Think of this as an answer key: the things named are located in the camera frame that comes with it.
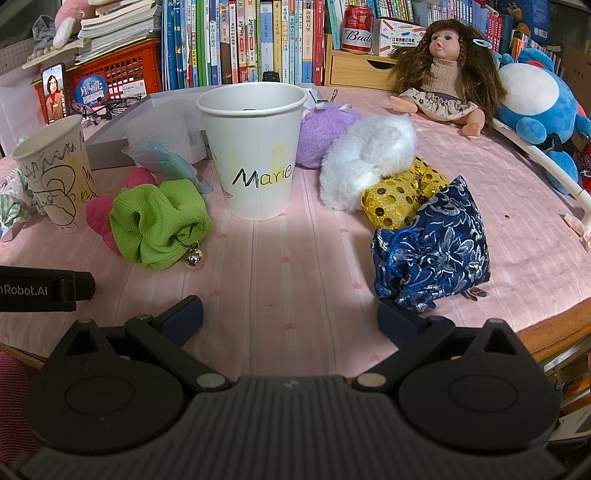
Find green striped cloth doll dress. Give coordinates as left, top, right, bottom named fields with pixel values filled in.
left=1, top=168, right=35, bottom=242

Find blue floral brocade pouch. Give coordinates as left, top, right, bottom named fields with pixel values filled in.
left=370, top=176, right=491, bottom=313

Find green and pink scrunchie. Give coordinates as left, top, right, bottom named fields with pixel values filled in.
left=85, top=168, right=213, bottom=270

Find gold sequin pouch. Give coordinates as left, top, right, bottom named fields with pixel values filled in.
left=361, top=157, right=450, bottom=230

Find plastic bag with blue masks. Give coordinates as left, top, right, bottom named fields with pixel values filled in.
left=121, top=140, right=213, bottom=194

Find white fluffy plush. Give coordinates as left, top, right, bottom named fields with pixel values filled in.
left=320, top=115, right=417, bottom=212

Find purple plush toy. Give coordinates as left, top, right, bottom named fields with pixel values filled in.
left=295, top=102, right=363, bottom=169

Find doodled white paper cup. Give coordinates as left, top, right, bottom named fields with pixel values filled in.
left=12, top=115, right=97, bottom=233

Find grey cardboard box tray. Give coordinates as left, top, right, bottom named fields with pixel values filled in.
left=84, top=82, right=330, bottom=171

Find miniature black bicycle model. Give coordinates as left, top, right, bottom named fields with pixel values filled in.
left=70, top=95, right=142, bottom=125

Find smartphone showing woman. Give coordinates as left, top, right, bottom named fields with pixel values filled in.
left=42, top=63, right=68, bottom=123

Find white plastic rod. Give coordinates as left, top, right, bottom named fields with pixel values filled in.
left=493, top=119, right=591, bottom=227

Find Marie white paper cup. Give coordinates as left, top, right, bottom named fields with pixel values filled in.
left=197, top=82, right=308, bottom=221

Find red plastic crate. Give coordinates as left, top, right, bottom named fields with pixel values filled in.
left=31, top=38, right=164, bottom=125

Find brown haired doll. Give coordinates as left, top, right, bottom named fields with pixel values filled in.
left=390, top=19, right=507, bottom=137

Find blue white plush toy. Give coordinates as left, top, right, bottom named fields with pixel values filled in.
left=495, top=48, right=590, bottom=181

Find pink plush bunny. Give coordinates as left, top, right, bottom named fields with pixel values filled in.
left=53, top=0, right=95, bottom=50

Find small wooden drawer box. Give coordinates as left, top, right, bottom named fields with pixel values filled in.
left=324, top=34, right=396, bottom=91

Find stack of grey books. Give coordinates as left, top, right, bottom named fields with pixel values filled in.
left=75, top=0, right=162, bottom=65

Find row of upright books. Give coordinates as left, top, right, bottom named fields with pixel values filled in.
left=160, top=1, right=327, bottom=90

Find white paper clip box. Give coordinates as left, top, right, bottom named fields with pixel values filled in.
left=372, top=18, right=426, bottom=57

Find red Budweiser can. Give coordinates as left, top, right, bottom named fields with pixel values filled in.
left=342, top=5, right=374, bottom=54

